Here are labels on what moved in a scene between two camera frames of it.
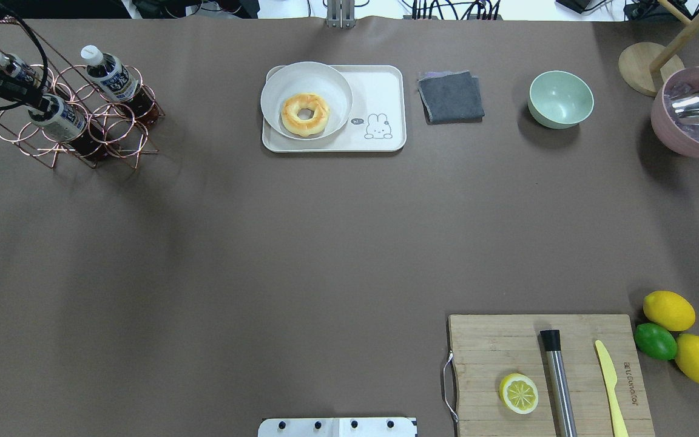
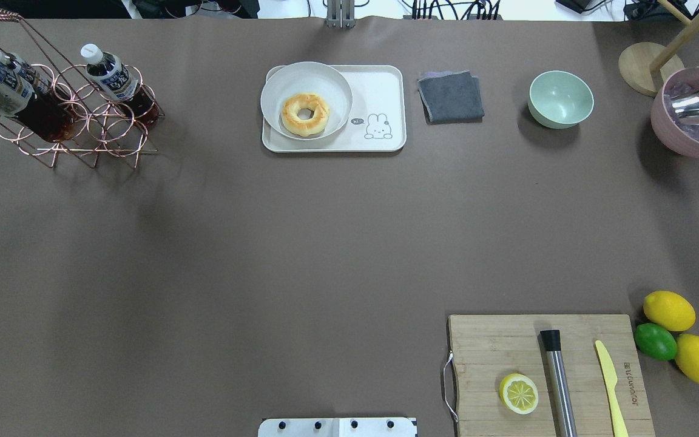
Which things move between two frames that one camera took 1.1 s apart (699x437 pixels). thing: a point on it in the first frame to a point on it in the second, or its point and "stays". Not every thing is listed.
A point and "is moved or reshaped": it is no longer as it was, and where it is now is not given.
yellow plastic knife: (610, 377) stays
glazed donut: (305, 127) stays
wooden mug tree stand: (642, 65) stays
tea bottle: (68, 124) is moved or reshaped
